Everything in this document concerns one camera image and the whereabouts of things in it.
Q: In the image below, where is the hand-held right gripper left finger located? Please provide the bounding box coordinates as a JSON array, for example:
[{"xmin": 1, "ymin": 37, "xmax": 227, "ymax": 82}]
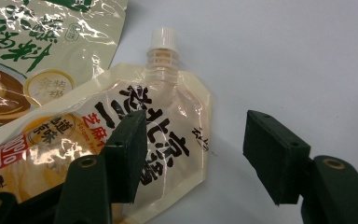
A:
[{"xmin": 102, "ymin": 109, "xmax": 148, "ymax": 205}]

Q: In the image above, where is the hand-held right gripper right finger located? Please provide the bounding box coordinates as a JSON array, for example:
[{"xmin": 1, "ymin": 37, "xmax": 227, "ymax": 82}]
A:
[{"xmin": 241, "ymin": 109, "xmax": 312, "ymax": 207}]

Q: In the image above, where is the clear spouted sauce pouch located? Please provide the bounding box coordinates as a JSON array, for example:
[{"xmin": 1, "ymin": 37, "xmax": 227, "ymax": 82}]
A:
[{"xmin": 0, "ymin": 26, "xmax": 213, "ymax": 224}]

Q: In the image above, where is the beige green-print sauce packet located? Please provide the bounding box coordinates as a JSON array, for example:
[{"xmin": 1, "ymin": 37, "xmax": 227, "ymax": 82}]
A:
[{"xmin": 0, "ymin": 0, "xmax": 129, "ymax": 136}]

